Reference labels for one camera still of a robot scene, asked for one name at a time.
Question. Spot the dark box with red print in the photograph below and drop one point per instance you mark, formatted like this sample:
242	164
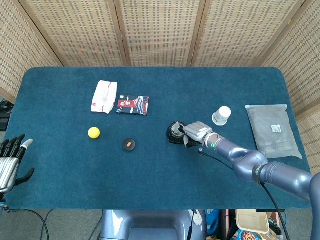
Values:
132	105

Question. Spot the white tissue pack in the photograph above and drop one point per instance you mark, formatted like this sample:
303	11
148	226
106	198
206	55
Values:
103	97

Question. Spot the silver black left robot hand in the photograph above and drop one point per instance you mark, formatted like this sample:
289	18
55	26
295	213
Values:
7	167

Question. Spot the beige takeaway container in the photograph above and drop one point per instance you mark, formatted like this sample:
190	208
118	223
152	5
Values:
251	220

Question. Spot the grey zip bag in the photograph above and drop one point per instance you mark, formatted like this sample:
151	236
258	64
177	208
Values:
270	135

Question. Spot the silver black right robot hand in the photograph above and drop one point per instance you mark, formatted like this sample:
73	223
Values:
197	132

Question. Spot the white paper cup floral print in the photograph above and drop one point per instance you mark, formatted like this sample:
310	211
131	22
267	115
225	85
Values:
221	115

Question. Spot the black teapot lid orange knob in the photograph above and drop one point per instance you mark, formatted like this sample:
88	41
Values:
126	147

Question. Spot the black teapot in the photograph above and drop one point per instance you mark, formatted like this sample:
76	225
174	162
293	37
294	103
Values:
171	138

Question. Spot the yellow ball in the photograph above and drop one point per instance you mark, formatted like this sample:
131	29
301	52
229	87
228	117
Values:
94	132

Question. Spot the blue snack food package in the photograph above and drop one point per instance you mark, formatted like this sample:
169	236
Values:
246	236

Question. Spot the blue felt table cover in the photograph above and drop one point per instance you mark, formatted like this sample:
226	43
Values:
75	175

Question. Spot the woven rattan folding screen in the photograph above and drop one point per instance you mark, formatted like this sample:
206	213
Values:
160	30

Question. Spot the grey-blue robot torso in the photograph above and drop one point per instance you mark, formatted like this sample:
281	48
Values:
150	225

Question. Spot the black equipment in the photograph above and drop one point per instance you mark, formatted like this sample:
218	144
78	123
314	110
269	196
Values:
5	112

